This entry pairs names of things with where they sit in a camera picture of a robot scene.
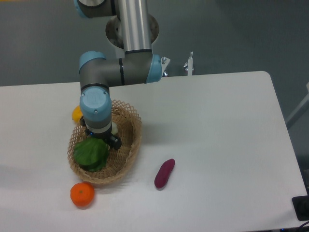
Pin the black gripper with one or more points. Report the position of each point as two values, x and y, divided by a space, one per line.
111 140

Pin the green bok choy vegetable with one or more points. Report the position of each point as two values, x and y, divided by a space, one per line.
91 154

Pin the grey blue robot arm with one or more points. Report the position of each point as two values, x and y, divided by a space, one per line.
97 74

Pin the woven wicker basket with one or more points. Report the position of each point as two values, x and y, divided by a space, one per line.
119 161

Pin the yellow orange mango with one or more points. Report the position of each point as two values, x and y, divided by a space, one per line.
76 114

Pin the orange tangerine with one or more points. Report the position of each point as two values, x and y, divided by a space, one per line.
82 194

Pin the purple sweet potato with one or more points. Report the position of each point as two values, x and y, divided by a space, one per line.
162 176

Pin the black device at edge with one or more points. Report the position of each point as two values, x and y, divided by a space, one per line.
301 207

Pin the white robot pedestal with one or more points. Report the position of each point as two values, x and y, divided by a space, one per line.
114 34

